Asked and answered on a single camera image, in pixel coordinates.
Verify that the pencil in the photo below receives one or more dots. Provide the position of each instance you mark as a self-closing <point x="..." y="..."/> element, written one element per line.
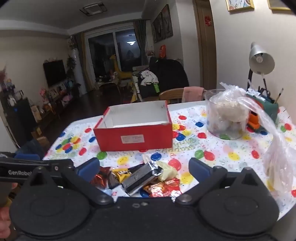
<point x="278" y="95"/>

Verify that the yellow giraffe toy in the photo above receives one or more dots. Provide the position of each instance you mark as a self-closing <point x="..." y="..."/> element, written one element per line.
<point x="116" y="69"/>

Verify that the silver black snack packet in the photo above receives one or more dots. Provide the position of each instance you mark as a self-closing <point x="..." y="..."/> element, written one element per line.
<point x="138" y="178"/>

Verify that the silver desk lamp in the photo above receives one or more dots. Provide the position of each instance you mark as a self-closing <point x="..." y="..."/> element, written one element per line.
<point x="261" y="60"/>

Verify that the light blue snack packet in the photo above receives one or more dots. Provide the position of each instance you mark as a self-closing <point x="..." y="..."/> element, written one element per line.
<point x="107" y="191"/>

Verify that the dark tall cabinet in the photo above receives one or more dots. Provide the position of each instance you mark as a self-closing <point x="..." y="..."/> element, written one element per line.
<point x="18" y="115"/>

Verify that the red white snack packet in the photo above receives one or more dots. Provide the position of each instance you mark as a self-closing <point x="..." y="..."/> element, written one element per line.
<point x="158" y="188"/>

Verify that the glass sliding door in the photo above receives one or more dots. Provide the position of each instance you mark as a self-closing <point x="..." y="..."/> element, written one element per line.
<point x="104" y="53"/>

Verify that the black bag with clutter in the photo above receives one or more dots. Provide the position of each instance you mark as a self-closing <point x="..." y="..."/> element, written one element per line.
<point x="170" y="74"/>

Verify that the orange brown snack packet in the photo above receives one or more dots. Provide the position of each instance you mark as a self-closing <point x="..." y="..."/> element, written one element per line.
<point x="101" y="177"/>

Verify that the dark brown snack packet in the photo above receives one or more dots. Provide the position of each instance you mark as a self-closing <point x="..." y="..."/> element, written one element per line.
<point x="113" y="181"/>

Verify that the black pen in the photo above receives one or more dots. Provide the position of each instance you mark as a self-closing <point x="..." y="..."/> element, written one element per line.
<point x="266" y="87"/>

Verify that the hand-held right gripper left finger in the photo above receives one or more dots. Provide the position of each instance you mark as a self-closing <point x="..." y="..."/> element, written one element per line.
<point x="89" y="169"/>

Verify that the orange toy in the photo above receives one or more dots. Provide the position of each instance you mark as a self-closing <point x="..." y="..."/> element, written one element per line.
<point x="253" y="120"/>

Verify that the orange gift bag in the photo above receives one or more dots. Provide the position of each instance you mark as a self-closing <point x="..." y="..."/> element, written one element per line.
<point x="162" y="51"/>

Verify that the small white wrapped candy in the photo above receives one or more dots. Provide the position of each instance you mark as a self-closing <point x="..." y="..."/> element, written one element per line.
<point x="115" y="192"/>

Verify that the blue jeans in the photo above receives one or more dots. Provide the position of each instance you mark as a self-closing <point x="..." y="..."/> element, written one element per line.
<point x="34" y="146"/>

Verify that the clear plastic tub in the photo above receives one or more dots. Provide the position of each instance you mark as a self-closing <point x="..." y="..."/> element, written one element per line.
<point x="215" y="125"/>

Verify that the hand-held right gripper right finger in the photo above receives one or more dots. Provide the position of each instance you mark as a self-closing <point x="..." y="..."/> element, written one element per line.
<point x="198" y="169"/>

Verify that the coffee table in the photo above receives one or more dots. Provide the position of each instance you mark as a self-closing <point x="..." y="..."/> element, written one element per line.
<point x="108" y="84"/>

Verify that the balloon printed tablecloth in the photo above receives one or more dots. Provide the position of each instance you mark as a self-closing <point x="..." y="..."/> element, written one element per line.
<point x="219" y="148"/>

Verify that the wooden door frame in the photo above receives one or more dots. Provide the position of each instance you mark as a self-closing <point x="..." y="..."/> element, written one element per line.
<point x="205" y="51"/>

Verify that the dark framed wall picture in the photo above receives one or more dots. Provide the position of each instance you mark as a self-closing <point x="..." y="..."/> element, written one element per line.
<point x="167" y="20"/>
<point x="157" y="29"/>

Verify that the clear plastic bag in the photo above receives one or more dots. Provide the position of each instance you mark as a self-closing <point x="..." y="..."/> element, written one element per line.
<point x="277" y="157"/>

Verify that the green pen holder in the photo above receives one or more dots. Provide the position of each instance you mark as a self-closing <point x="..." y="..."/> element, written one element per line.
<point x="269" y="109"/>

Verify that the white garment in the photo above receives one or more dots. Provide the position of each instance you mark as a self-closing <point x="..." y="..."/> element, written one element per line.
<point x="148" y="77"/>

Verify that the person's left hand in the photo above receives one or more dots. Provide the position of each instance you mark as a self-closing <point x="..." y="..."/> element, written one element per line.
<point x="4" y="219"/>

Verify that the red door decoration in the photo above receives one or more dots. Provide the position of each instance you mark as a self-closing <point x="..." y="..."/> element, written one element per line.
<point x="208" y="19"/>

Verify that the red cardboard box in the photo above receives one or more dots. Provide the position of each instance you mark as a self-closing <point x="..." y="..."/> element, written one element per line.
<point x="134" y="139"/>

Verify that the pale yellow snack packet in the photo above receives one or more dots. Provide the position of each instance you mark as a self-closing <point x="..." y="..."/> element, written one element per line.
<point x="167" y="172"/>

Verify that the grey curtain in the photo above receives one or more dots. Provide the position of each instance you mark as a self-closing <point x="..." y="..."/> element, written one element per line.
<point x="82" y="60"/>
<point x="140" y="41"/>

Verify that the pink cloth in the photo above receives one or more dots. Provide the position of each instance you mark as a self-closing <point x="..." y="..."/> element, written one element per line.
<point x="192" y="93"/>

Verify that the black television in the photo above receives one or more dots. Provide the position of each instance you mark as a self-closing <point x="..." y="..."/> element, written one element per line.
<point x="54" y="73"/>

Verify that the low television cabinet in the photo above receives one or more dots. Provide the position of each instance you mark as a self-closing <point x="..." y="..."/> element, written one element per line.
<point x="57" y="104"/>

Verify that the gold framed picture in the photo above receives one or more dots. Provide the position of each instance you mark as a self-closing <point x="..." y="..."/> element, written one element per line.
<point x="278" y="4"/>
<point x="239" y="4"/>

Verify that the green potted plant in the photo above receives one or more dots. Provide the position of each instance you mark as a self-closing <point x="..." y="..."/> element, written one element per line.
<point x="71" y="62"/>

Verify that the white tower air conditioner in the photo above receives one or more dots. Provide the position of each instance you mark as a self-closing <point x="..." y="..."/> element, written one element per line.
<point x="77" y="69"/>

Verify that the ceiling air vent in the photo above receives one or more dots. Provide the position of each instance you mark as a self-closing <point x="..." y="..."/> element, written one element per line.
<point x="92" y="9"/>

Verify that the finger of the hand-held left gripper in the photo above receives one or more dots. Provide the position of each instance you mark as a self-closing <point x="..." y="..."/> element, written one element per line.
<point x="26" y="156"/>
<point x="60" y="164"/>

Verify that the wooden chair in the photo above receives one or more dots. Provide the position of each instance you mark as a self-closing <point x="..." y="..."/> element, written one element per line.
<point x="171" y="95"/>

